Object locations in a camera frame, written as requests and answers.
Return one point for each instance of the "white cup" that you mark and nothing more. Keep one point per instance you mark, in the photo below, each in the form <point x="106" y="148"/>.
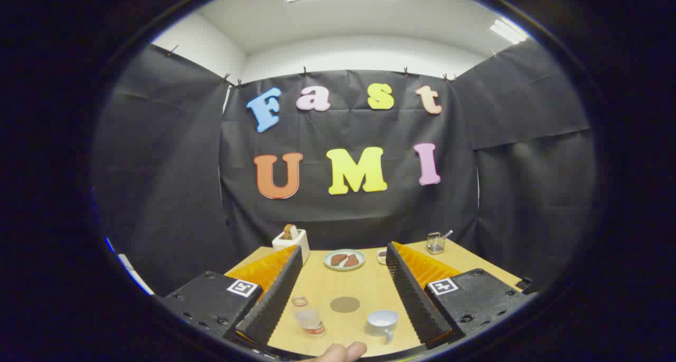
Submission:
<point x="381" y="323"/>

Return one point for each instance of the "pale green plate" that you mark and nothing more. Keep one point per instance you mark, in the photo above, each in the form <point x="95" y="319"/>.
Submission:
<point x="328" y="263"/>

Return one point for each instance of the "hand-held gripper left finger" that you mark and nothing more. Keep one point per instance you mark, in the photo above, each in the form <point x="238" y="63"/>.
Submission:
<point x="274" y="298"/>

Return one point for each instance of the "brown meat piece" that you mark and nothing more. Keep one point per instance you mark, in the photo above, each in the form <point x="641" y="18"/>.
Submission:
<point x="338" y="259"/>
<point x="352" y="261"/>

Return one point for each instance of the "white toaster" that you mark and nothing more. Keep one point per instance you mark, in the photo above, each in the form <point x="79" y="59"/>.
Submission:
<point x="296" y="243"/>

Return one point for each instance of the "brown round coaster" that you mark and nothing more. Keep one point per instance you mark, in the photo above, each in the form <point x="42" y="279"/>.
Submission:
<point x="345" y="304"/>

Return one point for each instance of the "wooden table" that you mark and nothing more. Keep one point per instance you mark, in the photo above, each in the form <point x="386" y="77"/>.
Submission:
<point x="338" y="282"/>

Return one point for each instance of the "white divided snack dish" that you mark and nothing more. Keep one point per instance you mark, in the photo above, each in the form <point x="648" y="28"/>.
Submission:
<point x="381" y="256"/>

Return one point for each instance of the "bread slice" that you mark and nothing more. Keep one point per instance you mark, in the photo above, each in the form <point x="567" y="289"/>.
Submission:
<point x="289" y="231"/>

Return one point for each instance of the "clear plastic juice bottle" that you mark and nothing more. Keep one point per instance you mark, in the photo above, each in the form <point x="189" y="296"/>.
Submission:
<point x="307" y="319"/>

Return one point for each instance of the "black backdrop cloth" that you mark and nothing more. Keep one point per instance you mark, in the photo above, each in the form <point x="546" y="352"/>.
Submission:
<point x="369" y="214"/>

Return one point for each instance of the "black table clamp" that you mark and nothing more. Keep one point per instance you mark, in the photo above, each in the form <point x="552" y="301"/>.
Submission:
<point x="524" y="284"/>

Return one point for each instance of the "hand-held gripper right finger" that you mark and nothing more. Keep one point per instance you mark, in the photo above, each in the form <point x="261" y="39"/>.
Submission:
<point x="414" y="298"/>

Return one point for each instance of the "small ceiling light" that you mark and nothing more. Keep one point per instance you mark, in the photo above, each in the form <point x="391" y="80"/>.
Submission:
<point x="507" y="30"/>

